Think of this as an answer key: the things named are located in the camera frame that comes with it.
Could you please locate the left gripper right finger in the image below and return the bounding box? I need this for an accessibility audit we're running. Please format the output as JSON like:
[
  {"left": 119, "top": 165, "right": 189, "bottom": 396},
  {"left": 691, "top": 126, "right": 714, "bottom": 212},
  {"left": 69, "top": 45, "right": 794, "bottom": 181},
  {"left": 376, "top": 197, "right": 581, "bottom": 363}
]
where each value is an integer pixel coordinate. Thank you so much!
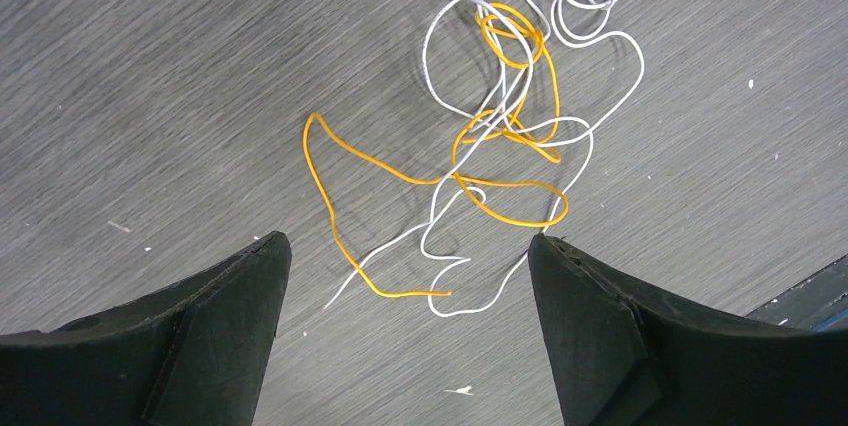
[{"left": 528, "top": 234, "right": 847, "bottom": 425}]

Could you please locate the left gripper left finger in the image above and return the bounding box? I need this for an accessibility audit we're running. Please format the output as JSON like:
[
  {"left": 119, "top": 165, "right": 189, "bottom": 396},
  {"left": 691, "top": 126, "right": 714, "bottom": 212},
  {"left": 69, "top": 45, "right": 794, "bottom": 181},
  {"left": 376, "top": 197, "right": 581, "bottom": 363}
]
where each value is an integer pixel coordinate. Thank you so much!
[{"left": 1, "top": 231, "right": 291, "bottom": 425}]

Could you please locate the white wire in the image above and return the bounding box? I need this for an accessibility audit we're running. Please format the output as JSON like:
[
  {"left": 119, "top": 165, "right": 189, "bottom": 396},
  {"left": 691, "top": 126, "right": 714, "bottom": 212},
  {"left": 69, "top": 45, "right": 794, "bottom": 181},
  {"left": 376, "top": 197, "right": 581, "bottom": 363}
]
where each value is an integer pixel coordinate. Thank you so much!
[
  {"left": 322, "top": 0, "right": 596, "bottom": 318},
  {"left": 503, "top": 0, "right": 664, "bottom": 149}
]

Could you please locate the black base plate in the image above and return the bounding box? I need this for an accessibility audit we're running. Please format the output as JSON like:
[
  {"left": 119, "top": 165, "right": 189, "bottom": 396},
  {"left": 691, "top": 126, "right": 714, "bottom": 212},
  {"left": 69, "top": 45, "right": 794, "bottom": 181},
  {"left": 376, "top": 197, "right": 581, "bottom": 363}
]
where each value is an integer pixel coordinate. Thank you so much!
[{"left": 747, "top": 256, "right": 847, "bottom": 332}]

